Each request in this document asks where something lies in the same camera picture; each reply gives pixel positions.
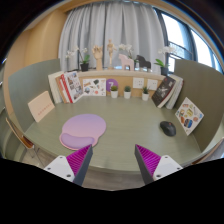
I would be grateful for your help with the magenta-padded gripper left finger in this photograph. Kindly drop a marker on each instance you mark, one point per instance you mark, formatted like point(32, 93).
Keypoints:
point(60, 166)

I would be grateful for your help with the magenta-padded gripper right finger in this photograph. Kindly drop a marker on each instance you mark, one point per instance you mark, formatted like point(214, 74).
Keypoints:
point(166, 165)

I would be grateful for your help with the black computer mouse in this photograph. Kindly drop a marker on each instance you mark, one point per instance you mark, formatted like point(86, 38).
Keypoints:
point(167, 128)

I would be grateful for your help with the purple mouse pad with wrist rest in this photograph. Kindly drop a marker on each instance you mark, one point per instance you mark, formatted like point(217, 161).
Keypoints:
point(83, 128)

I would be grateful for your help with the colourful sticker card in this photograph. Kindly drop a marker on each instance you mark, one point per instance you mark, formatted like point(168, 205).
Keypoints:
point(188, 115)

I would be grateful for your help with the beige card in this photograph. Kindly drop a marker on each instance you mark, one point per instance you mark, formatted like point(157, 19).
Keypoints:
point(40, 106)

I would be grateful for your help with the small plant in white pot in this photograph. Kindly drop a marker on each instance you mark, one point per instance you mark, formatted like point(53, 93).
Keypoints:
point(114, 93)
point(145, 96)
point(127, 94)

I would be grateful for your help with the thick white book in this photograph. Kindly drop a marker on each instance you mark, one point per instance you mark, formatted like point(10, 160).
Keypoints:
point(176, 93)

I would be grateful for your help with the black book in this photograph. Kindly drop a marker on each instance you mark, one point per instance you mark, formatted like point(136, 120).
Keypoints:
point(163, 91)

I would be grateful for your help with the red and white magazine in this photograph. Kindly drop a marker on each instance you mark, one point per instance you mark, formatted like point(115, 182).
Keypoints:
point(74, 86)

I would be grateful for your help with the brown book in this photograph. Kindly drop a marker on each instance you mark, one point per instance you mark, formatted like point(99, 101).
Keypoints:
point(58, 85)

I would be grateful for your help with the white picture sticker sheet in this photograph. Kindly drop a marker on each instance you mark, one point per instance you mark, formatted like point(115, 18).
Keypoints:
point(94, 87)

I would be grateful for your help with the grey-green desk partition panel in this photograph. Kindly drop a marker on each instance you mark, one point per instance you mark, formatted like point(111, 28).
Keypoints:
point(200, 83)
point(30, 80)

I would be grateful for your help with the white orchid in black pot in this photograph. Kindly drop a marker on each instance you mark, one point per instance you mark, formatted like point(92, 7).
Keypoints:
point(164, 70)
point(84, 66)

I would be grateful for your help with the purple round number sign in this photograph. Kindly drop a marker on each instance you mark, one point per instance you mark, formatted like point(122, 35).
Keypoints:
point(112, 84)

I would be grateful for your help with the black horse figure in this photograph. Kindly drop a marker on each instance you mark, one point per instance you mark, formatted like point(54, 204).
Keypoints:
point(143, 62)

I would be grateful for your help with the pink horse figure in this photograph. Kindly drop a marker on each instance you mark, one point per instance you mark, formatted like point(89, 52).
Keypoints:
point(127, 62)

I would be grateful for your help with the wooden hand model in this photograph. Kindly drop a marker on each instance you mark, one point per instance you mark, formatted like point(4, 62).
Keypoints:
point(97, 55)

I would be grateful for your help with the white orchid plant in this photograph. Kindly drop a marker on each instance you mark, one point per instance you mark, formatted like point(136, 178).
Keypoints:
point(126, 47)

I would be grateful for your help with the dark-framed window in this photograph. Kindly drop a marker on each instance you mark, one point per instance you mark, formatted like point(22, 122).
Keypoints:
point(181, 40)

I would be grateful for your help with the wooden artist mannequin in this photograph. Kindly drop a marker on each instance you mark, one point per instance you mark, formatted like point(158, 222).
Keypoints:
point(110, 50)

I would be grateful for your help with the grey curtain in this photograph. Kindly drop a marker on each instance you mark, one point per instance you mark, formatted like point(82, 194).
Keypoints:
point(110, 23)

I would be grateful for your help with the white wall socket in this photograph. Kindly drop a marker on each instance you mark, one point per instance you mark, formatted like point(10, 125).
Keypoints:
point(138, 82)
point(152, 84)

